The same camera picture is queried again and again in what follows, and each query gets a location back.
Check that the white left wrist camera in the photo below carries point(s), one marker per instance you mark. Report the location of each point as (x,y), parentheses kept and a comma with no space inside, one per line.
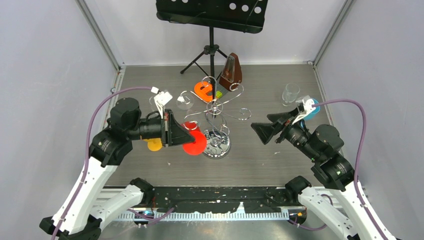
(167,97)

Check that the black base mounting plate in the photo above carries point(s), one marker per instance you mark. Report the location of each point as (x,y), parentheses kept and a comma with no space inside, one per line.
(221,199)

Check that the chrome wine glass rack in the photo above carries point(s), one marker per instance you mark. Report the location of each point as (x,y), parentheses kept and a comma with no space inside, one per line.
(211,119)

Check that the blue wine glass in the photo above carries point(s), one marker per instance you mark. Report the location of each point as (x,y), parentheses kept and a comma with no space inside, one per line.
(312,114)

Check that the aluminium frame rail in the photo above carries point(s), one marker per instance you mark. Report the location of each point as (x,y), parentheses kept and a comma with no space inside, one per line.
(145,214)

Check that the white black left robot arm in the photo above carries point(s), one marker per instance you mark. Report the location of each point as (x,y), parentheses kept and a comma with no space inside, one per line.
(79,218)

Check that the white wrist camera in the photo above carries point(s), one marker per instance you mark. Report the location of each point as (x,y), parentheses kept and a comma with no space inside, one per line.
(167,97)
(305,106)

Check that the brown metronome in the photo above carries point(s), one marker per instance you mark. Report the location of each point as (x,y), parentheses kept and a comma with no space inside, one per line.
(231,75)

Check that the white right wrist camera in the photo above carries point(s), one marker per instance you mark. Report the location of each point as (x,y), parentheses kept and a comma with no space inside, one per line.
(305,106)

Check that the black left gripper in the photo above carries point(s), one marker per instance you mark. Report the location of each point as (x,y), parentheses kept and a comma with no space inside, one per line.
(170,127)

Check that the yellow wine glass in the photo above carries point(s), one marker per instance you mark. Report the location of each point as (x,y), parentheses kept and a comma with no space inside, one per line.
(154,144)

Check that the black music stand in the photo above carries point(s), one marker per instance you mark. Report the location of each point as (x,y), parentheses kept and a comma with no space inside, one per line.
(246,16)

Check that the red wine glass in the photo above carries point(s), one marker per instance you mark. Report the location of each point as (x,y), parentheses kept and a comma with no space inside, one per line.
(200,142)

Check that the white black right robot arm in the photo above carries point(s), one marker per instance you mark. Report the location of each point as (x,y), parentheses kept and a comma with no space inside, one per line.
(330,168)

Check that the clear wine glass back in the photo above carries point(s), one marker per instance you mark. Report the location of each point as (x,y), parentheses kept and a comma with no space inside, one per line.
(185,101)

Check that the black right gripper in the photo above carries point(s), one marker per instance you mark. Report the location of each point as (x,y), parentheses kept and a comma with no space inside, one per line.
(284,117)

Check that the clear textured wine glass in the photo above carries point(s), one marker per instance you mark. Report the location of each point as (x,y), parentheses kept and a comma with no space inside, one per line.
(290,93)

